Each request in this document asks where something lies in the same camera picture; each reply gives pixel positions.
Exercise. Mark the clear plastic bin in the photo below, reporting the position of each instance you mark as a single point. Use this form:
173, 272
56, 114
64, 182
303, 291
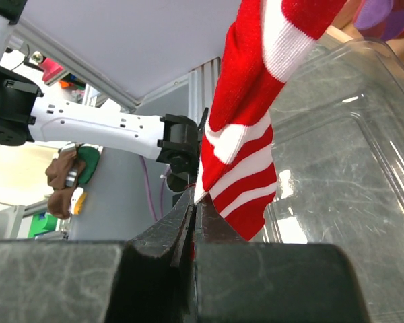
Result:
339, 154

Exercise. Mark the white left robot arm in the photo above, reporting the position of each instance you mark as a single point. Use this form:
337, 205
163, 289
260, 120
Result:
90, 126

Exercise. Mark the wooden drying rack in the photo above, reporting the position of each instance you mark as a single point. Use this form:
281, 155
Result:
343, 30

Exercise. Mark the red white striped sock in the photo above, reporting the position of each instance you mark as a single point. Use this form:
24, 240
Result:
264, 45

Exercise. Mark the brown green plush toy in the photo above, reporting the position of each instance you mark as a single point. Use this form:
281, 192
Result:
67, 174

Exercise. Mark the purple sock with orange cuff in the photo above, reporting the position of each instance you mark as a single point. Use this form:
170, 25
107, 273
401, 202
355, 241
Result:
382, 19

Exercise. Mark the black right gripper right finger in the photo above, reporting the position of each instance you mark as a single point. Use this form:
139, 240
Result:
240, 281

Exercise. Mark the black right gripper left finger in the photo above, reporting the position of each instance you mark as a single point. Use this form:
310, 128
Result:
98, 281

